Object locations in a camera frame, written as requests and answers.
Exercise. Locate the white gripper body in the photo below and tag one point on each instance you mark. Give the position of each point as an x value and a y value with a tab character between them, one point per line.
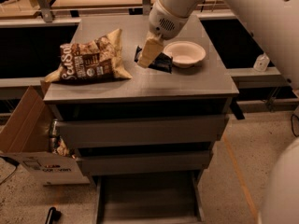
165	22

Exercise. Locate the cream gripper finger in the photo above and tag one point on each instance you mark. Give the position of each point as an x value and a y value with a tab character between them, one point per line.
153	46

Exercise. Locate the dark blue rxbar wrapper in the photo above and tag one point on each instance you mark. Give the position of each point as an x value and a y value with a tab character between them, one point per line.
162	63

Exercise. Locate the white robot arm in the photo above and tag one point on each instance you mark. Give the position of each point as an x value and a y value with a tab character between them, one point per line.
275	27

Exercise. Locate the grey drawer cabinet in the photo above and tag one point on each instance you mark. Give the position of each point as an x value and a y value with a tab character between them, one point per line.
203	90

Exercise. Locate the grey top drawer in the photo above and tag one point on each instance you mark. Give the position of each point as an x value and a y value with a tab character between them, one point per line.
142	132

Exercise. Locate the grey middle drawer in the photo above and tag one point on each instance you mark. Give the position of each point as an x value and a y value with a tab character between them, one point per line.
145	163

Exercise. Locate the grey open bottom drawer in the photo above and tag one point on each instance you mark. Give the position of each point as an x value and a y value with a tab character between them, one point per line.
156	198

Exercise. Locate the white paper bowl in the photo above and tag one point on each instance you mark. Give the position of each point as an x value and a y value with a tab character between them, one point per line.
185	54

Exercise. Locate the brown chip bag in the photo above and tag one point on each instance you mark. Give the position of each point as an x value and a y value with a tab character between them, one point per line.
96	60

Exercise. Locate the clear sanitizer pump bottle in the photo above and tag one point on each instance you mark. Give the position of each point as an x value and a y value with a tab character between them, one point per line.
261	63

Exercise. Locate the metal can in box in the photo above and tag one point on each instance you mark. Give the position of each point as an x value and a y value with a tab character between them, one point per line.
54	135

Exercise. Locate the snack bag in box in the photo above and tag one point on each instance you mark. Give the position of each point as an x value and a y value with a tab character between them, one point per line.
63	150

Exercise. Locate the open cardboard box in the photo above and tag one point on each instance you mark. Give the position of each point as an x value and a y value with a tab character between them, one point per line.
26	139

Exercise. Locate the black object on floor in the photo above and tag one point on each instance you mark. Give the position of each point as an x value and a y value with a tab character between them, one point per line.
53	216

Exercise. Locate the metal railing frame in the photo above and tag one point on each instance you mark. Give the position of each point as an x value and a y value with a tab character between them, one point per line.
36	13

